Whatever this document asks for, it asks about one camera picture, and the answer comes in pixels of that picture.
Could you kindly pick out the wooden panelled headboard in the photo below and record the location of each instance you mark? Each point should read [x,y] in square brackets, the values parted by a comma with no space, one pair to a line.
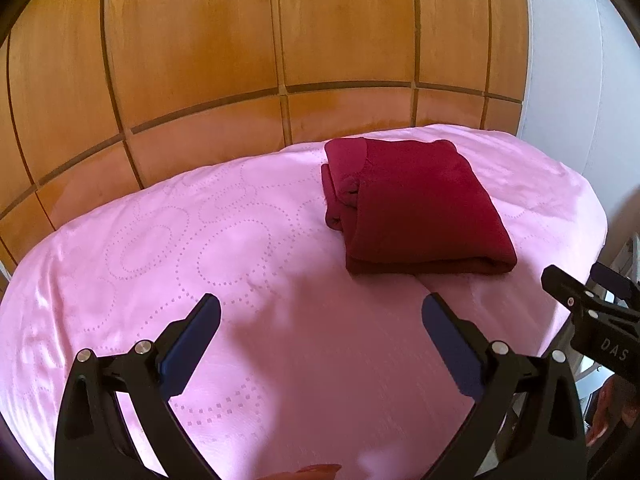
[250,50]

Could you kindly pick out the pink bedsheet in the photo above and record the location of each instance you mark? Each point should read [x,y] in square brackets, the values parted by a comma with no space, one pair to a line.
[240,260]

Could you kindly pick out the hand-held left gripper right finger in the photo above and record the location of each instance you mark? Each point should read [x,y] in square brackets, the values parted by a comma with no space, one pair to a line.
[450,342]

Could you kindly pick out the dark red garment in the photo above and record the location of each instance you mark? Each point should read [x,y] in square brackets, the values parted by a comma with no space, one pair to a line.
[425,210]

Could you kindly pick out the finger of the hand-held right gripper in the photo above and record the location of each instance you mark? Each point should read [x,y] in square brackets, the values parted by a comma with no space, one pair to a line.
[612,280]
[567,290]

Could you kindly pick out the person's left hand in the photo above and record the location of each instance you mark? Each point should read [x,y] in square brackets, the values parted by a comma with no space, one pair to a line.
[310,472]

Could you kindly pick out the person's right hand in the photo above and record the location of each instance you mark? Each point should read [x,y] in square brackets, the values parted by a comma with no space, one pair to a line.
[617,405]

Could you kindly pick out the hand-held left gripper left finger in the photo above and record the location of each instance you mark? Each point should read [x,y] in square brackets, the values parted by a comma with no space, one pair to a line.
[190,340]

